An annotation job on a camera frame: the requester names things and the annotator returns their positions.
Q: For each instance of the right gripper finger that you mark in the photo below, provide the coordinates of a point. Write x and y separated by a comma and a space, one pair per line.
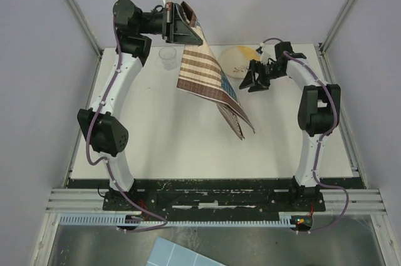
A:
248, 81
258, 87

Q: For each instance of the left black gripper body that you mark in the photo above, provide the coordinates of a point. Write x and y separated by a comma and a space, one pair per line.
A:
170, 22

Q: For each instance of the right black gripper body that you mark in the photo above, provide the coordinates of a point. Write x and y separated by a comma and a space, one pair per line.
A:
265, 72

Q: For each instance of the cream yellow ceramic plate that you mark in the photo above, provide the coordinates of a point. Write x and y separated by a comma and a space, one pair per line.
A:
234, 61

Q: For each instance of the patchwork patterned placemat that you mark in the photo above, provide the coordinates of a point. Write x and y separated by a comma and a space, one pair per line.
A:
200, 74

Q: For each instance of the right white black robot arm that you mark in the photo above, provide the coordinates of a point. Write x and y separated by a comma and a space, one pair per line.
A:
318, 113

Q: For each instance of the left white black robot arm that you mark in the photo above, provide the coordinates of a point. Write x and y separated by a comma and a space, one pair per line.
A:
105, 136

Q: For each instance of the clear drinking glass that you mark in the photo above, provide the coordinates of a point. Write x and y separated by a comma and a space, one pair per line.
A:
168, 57

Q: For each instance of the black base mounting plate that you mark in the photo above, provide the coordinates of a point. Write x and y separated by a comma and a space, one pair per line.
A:
207, 200

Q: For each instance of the blue tiled board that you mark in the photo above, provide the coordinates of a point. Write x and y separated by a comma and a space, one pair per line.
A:
167, 253

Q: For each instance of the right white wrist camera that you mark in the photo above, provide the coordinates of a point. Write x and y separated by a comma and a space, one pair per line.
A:
263, 54

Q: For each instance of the left aluminium frame post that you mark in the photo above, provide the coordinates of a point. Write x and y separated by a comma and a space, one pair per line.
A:
84, 26

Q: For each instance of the aluminium frame post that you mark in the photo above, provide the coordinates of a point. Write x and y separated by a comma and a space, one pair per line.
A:
337, 25
84, 26

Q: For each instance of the right aluminium frame post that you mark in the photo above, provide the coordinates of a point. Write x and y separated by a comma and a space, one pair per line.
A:
337, 25

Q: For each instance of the aluminium front frame rail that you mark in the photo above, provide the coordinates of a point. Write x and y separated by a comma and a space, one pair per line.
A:
361, 202

